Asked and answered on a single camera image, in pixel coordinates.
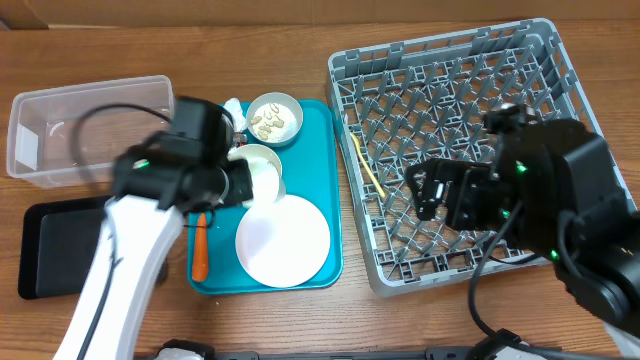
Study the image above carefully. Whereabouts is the white paper cup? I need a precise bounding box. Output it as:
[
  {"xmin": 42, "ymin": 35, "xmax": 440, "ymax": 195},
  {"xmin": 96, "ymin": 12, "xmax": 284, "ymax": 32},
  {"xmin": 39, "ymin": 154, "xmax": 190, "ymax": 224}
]
[{"xmin": 243, "ymin": 157, "xmax": 286, "ymax": 208}]

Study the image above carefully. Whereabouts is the yellow plastic spoon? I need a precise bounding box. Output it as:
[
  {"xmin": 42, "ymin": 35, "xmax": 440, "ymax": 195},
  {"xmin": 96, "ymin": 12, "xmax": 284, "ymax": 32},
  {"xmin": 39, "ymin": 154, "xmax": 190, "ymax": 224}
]
[{"xmin": 349, "ymin": 132, "xmax": 387, "ymax": 200}]

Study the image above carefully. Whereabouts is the orange carrot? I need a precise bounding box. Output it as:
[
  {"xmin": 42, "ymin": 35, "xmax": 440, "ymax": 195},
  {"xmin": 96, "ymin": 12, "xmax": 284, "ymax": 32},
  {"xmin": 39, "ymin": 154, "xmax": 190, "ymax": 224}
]
[{"xmin": 192, "ymin": 213, "xmax": 209, "ymax": 282}]

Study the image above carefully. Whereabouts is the white bowl with peanuts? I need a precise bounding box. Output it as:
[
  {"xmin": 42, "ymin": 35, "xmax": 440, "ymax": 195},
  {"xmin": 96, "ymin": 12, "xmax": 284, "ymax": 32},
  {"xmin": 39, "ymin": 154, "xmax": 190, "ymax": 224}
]
[{"xmin": 228, "ymin": 144, "xmax": 282, "ymax": 175}]

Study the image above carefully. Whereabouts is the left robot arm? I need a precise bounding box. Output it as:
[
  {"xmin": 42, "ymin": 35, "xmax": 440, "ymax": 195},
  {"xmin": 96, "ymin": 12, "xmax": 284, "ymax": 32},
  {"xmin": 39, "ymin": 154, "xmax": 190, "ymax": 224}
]
[{"xmin": 55, "ymin": 97, "xmax": 253, "ymax": 359}]

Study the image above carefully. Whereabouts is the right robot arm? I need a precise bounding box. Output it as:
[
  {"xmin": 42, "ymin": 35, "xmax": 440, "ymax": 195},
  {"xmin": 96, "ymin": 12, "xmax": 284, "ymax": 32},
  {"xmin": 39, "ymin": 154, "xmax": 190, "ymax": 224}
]
[{"xmin": 405, "ymin": 119, "xmax": 639, "ymax": 336}]

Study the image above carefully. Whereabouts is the grey dishwasher rack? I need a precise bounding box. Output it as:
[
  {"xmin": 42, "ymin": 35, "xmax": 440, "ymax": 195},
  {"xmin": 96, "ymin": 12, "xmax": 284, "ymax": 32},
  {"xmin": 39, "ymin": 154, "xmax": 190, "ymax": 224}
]
[{"xmin": 327, "ymin": 18, "xmax": 599, "ymax": 296}]

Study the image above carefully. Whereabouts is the black waste tray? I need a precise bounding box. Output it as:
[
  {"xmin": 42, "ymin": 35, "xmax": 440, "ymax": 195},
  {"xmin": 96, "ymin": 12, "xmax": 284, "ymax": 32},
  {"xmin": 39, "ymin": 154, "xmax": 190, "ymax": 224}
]
[{"xmin": 18, "ymin": 196, "xmax": 108, "ymax": 300}]

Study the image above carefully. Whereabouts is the crumpled foil wrapper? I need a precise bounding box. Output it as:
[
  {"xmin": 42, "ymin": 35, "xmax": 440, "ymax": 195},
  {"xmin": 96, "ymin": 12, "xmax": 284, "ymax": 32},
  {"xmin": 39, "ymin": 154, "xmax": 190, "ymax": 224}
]
[{"xmin": 232, "ymin": 133, "xmax": 248, "ymax": 148}]

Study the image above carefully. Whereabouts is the grey bowl with peanuts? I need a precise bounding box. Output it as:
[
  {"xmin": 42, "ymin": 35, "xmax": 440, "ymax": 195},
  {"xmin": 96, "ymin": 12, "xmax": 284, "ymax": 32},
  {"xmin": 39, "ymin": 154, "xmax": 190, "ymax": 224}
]
[{"xmin": 246, "ymin": 92, "xmax": 304, "ymax": 147}]

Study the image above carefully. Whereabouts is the crumpled white napkin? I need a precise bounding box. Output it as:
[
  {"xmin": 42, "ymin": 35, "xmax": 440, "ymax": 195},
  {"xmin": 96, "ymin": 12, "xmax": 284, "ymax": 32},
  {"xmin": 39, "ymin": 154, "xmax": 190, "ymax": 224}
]
[{"xmin": 223, "ymin": 98, "xmax": 248, "ymax": 133}]

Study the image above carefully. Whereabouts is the teal plastic tray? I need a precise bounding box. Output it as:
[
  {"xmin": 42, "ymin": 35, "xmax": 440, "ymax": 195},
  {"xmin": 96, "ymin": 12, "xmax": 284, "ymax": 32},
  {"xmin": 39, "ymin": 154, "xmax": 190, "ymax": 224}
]
[{"xmin": 187, "ymin": 99, "xmax": 344, "ymax": 296}]

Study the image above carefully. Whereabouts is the clear plastic bin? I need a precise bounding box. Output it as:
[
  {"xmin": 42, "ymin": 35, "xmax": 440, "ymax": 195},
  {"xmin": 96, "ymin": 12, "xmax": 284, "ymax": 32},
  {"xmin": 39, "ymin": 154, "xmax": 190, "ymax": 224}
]
[{"xmin": 6, "ymin": 75, "xmax": 175, "ymax": 188}]

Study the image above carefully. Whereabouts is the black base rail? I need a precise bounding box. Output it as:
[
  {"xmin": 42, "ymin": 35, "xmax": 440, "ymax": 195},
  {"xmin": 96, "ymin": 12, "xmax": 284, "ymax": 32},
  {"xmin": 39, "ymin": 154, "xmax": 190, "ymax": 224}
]
[{"xmin": 154, "ymin": 338, "xmax": 566, "ymax": 360}]

